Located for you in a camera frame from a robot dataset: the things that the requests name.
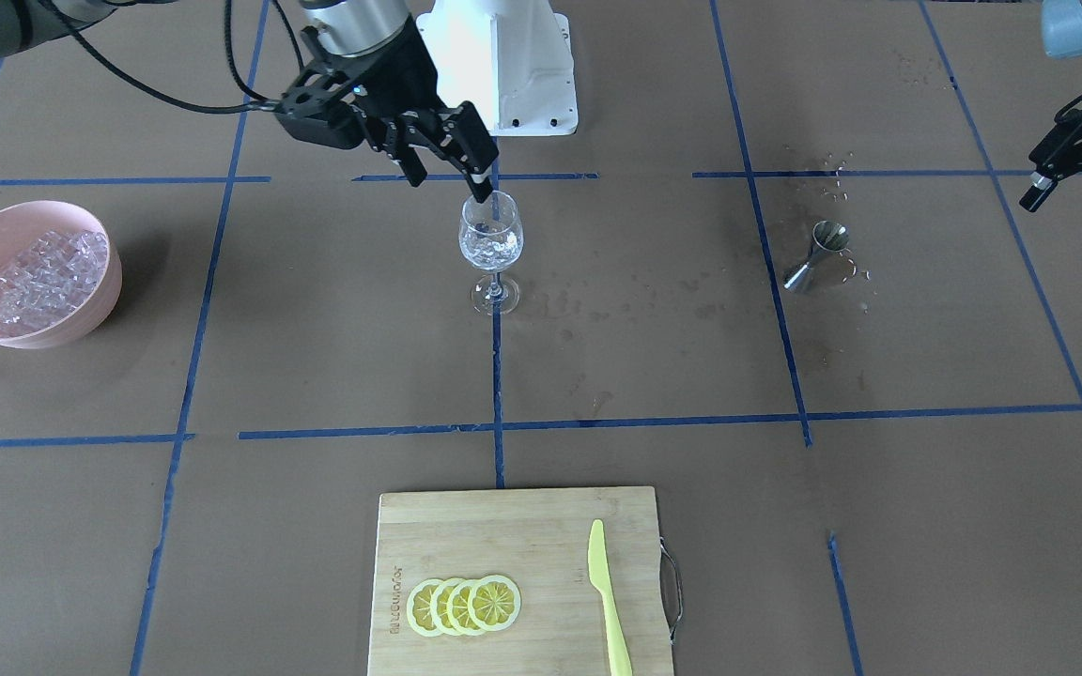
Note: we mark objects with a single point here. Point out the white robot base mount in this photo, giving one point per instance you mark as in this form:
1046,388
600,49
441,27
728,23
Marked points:
512,60

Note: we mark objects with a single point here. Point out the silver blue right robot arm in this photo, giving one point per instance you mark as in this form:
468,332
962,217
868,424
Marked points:
347,28

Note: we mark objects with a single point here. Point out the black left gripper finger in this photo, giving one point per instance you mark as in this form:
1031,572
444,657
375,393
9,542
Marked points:
1056,157

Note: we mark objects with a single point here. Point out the clear ice cubes pile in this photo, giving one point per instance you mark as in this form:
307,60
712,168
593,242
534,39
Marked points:
50,279

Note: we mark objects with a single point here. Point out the yellow plastic knife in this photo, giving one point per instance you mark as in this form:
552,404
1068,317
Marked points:
599,575

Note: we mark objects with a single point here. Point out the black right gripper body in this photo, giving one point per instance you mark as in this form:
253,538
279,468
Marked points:
397,88

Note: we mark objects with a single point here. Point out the bamboo cutting board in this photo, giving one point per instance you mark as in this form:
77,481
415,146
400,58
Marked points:
538,537

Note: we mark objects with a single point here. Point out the pink ice bowl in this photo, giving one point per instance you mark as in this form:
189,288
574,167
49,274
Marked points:
19,226

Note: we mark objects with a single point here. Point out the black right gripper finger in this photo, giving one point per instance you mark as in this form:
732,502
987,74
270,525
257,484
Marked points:
459,136
403,138

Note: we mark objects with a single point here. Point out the steel double jigger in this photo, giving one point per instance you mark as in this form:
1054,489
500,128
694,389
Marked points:
828,238

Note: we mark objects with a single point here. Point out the clear wine glass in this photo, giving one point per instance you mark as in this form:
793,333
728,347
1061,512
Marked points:
491,240

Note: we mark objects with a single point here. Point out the lemon slice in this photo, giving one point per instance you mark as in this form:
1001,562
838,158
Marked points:
458,610
494,603
439,603
420,614

